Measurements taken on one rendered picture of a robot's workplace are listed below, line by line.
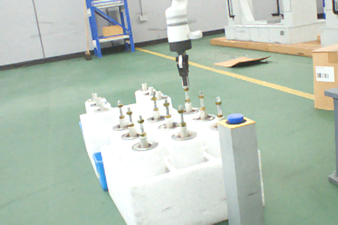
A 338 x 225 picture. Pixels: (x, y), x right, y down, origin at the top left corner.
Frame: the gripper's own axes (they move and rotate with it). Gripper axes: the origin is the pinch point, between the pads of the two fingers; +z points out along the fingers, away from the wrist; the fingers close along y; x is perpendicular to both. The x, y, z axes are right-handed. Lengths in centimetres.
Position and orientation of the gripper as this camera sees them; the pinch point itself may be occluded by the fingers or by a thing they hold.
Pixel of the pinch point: (185, 81)
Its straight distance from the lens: 137.5
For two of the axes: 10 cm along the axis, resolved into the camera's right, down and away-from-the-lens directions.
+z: 1.4, 9.7, 2.2
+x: 9.8, -1.0, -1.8
